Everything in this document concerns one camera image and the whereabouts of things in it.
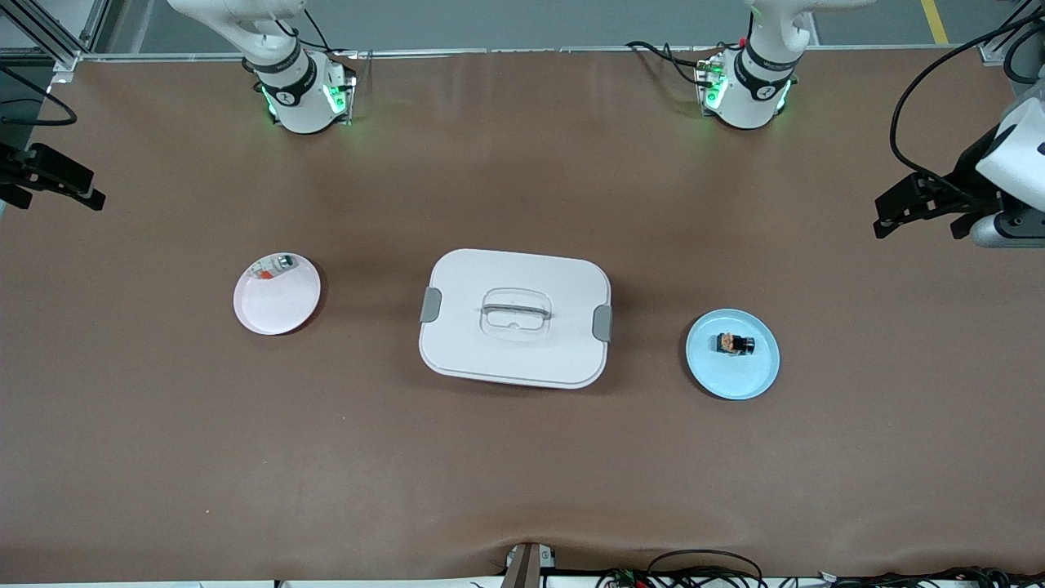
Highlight white circuit breaker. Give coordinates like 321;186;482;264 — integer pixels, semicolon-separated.
248;255;298;283

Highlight pink round plate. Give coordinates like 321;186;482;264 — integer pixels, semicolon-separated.
233;252;322;336

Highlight light blue round plate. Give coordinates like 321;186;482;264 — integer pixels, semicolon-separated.
685;308;781;401

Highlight white lidded storage box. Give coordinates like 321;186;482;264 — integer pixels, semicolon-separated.
418;248;613;390

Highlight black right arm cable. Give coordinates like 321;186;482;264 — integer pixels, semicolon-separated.
0;65;78;127

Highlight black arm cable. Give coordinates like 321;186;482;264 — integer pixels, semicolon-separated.
0;65;78;127
890;0;1045;185

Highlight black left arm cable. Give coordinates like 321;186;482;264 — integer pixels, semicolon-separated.
890;0;1045;185

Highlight aluminium frame profile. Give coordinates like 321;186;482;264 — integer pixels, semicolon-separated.
978;0;1045;66
0;0;111;76

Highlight black right arm base cables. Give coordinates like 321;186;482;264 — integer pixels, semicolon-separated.
278;8;360;60

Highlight black arm base cables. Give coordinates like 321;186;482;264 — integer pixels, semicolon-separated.
625;39;723;87
278;8;360;60

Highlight black left arm base cables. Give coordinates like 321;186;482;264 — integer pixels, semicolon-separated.
625;39;723;87

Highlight black cable bundle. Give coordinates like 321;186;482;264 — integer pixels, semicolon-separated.
596;565;1045;588

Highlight black looped cable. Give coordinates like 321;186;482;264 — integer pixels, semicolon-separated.
647;549;765;588

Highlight clear box lid handle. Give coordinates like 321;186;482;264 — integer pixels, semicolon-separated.
480;287;553;337

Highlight silver table edge rail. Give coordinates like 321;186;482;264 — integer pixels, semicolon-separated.
78;45;981;61

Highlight brown camera mount post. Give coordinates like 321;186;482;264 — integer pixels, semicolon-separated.
502;541;558;588

